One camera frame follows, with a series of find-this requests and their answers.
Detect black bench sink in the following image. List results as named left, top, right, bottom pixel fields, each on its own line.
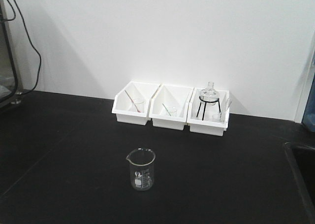
left=284, top=142, right=315, bottom=210

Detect white plastic bin middle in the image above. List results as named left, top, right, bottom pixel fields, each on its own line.
left=149, top=84, right=194, bottom=130

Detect white plastic bin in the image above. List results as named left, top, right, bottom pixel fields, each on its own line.
left=112, top=81, right=160, bottom=125
left=149, top=84, right=194, bottom=130
left=187, top=88, right=231, bottom=136

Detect small beaker in middle bin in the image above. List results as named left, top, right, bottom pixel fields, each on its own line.
left=167, top=107, right=177, bottom=117

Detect small beaker in bin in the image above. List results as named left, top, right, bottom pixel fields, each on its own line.
left=131, top=98, right=144, bottom=113
left=167, top=107, right=177, bottom=117

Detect small beaker in left bin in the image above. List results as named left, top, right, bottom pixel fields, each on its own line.
left=131, top=98, right=144, bottom=113

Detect red pipette in left bin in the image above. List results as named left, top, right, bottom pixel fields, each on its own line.
left=124, top=90, right=141, bottom=113

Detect white plastic bin left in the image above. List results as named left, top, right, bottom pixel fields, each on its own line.
left=112, top=81, right=160, bottom=125

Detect white plastic bin right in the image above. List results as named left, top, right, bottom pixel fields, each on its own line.
left=187, top=88, right=231, bottom=136

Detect round glass flask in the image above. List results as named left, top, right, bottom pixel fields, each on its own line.
left=199, top=82, right=220, bottom=106

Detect clear graduated glass beaker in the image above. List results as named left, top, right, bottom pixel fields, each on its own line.
left=126, top=148, right=156, bottom=191

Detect glass fronted cabinet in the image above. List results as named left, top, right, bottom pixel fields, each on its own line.
left=0, top=0, right=24, bottom=108

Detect blue container at right edge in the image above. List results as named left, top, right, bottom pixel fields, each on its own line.
left=302, top=53, right=315, bottom=132

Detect black wire tripod stand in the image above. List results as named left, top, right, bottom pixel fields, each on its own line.
left=196, top=97, right=221, bottom=120

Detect black hanging cable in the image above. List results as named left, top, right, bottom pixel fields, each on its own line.
left=0, top=0, right=42, bottom=94

